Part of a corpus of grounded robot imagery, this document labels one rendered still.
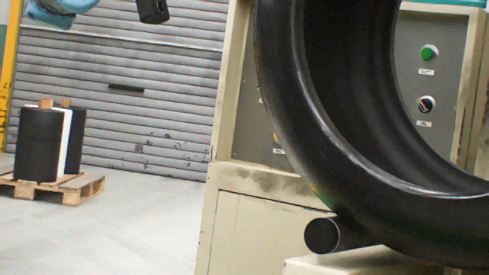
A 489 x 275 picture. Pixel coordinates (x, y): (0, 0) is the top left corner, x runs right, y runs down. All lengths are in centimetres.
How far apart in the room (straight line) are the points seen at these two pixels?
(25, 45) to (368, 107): 980
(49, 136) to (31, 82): 353
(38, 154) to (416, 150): 633
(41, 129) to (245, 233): 560
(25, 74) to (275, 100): 997
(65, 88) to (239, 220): 894
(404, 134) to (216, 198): 78
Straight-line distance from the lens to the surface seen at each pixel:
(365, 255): 133
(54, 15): 151
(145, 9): 144
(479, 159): 150
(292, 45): 118
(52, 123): 763
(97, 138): 1083
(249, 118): 213
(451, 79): 194
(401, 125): 142
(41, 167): 763
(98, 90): 1083
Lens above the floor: 107
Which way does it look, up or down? 3 degrees down
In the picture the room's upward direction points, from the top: 8 degrees clockwise
